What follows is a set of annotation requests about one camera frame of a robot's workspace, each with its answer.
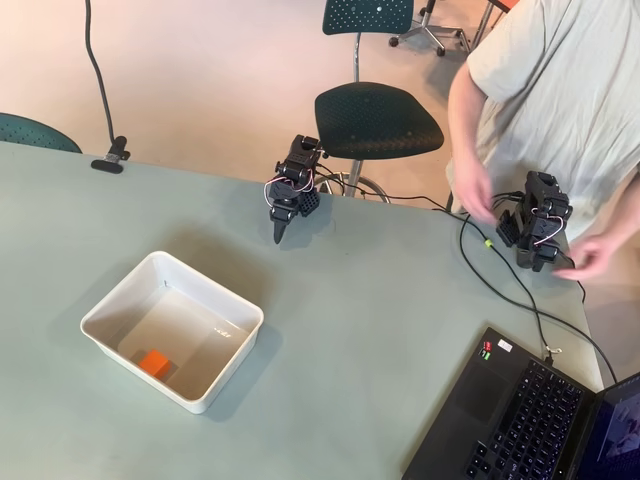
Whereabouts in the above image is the small orange cube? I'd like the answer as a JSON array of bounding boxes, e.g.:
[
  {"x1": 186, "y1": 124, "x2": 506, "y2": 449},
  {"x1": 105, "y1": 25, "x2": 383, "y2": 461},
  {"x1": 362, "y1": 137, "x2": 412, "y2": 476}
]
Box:
[{"x1": 138, "y1": 348, "x2": 172, "y2": 380}]

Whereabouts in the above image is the black leader arm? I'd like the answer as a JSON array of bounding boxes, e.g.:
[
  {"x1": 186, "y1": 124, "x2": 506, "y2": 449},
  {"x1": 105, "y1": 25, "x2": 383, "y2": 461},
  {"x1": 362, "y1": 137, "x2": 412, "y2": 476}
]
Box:
[{"x1": 514, "y1": 170, "x2": 574, "y2": 273}]

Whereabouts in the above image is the person's bare left forearm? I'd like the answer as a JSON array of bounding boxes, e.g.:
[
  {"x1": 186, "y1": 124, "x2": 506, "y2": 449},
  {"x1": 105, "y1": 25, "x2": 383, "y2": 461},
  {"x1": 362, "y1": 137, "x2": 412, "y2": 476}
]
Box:
[{"x1": 594, "y1": 164, "x2": 640, "y2": 259}]

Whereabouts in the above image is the white plastic bin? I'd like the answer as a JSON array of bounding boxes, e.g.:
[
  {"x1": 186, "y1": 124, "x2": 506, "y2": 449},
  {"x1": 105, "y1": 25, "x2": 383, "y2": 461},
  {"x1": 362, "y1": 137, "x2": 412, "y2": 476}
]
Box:
[{"x1": 79, "y1": 250, "x2": 265, "y2": 415}]

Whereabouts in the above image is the person's right hand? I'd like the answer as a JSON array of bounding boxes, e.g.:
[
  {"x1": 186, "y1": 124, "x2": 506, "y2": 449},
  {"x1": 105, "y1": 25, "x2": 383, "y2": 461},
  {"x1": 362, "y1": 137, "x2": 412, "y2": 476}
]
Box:
[{"x1": 455, "y1": 167, "x2": 501, "y2": 225}]

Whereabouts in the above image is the person's left hand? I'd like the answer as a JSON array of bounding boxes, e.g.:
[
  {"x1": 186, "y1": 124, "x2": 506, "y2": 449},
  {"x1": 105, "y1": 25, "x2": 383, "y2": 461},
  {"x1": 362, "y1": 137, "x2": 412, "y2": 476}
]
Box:
[{"x1": 553, "y1": 239, "x2": 617, "y2": 281}]

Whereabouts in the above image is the black perforated table clamp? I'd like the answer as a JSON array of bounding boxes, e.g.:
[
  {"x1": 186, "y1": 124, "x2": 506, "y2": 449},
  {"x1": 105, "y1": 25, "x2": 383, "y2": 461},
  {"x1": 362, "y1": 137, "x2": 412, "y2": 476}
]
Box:
[
  {"x1": 495, "y1": 209, "x2": 519, "y2": 249},
  {"x1": 298, "y1": 191, "x2": 322, "y2": 219}
]

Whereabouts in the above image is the green perforated chair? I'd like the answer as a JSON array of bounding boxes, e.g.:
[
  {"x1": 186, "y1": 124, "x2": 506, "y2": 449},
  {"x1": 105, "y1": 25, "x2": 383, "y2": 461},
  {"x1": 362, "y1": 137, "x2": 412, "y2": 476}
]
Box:
[
  {"x1": 0, "y1": 112, "x2": 83, "y2": 154},
  {"x1": 313, "y1": 0, "x2": 445, "y2": 204}
]

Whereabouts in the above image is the silver office chair base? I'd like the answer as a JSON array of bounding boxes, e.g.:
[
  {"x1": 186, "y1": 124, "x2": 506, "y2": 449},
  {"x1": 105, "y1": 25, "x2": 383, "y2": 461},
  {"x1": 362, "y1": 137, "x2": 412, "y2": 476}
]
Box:
[{"x1": 388, "y1": 0, "x2": 471, "y2": 57}]

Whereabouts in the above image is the black laptop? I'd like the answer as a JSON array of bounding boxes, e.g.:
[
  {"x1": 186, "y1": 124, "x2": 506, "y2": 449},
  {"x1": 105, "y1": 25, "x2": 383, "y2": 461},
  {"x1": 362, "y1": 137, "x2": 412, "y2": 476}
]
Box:
[{"x1": 401, "y1": 326, "x2": 640, "y2": 480}]

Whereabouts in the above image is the person's beige t-shirt torso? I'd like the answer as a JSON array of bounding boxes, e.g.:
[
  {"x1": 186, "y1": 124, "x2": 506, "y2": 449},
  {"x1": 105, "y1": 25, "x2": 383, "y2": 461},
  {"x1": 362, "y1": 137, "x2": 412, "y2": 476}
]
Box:
[{"x1": 467, "y1": 0, "x2": 640, "y2": 241}]

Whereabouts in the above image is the orange table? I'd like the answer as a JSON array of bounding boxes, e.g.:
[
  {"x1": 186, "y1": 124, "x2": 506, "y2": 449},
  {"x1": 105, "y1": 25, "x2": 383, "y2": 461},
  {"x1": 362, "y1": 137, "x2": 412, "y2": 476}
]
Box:
[{"x1": 472, "y1": 0, "x2": 520, "y2": 51}]

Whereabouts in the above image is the black cable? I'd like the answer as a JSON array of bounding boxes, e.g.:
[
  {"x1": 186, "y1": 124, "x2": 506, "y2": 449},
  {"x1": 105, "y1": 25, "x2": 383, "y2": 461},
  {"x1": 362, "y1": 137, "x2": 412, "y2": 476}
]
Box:
[
  {"x1": 559, "y1": 249, "x2": 587, "y2": 304},
  {"x1": 459, "y1": 197, "x2": 557, "y2": 364},
  {"x1": 432, "y1": 207, "x2": 619, "y2": 386},
  {"x1": 312, "y1": 167, "x2": 524, "y2": 217}
]

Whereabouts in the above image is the black gooseneck clamp mount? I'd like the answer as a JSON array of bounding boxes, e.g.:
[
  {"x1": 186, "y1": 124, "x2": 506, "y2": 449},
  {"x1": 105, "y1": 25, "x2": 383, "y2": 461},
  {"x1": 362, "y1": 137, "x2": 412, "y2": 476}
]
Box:
[{"x1": 83, "y1": 0, "x2": 132, "y2": 175}]

